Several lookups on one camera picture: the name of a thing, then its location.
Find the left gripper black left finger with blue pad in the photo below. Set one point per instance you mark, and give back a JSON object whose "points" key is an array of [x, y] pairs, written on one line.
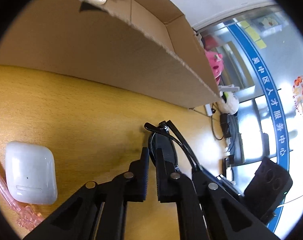
{"points": [[98, 212]]}

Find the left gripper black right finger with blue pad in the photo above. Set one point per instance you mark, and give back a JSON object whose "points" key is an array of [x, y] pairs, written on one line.
{"points": [[211, 213]]}

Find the white earbuds case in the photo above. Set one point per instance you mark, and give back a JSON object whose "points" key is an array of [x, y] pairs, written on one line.
{"points": [[30, 173]]}

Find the black sunglasses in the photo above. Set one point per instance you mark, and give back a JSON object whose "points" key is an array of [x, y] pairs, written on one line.
{"points": [[166, 136]]}

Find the pink toothbrush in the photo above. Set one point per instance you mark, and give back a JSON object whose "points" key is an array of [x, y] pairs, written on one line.
{"points": [[27, 217]]}

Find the white phone stand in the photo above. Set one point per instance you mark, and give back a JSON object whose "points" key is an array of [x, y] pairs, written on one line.
{"points": [[210, 110]]}

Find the white panda plush toy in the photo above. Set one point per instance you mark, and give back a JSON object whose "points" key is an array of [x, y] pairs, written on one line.
{"points": [[228, 103]]}

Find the pink plush toy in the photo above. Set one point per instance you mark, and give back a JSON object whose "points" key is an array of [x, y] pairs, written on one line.
{"points": [[216, 63]]}

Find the open brown cardboard box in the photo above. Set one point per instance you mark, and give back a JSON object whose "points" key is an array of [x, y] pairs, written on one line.
{"points": [[145, 46]]}

